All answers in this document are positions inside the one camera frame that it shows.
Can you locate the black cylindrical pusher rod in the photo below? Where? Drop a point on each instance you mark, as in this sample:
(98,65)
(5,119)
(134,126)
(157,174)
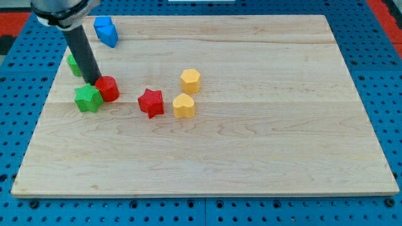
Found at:
(82,52)

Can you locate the red cylinder block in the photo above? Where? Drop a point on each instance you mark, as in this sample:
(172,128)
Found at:
(108,88)

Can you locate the blue cube block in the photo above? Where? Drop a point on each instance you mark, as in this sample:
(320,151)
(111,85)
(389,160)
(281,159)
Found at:
(100,22)

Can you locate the wooden board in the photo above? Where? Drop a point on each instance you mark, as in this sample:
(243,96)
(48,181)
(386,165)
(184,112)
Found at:
(277,115)

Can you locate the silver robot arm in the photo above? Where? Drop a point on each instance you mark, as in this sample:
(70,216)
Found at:
(68,16)

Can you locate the red star block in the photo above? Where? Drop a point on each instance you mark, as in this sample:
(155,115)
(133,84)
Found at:
(151,102)

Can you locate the blue triangle block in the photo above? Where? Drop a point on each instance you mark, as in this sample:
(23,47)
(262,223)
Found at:
(107,35)

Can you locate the green block behind rod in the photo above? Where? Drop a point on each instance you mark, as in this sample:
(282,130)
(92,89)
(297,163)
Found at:
(73,66)

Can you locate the yellow hexagon block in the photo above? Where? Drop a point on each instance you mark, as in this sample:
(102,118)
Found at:
(190,81)

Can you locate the green star block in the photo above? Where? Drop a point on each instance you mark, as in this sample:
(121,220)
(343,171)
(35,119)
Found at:
(88,98)

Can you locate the yellow heart block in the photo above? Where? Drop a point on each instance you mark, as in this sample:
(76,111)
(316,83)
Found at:
(183,106)

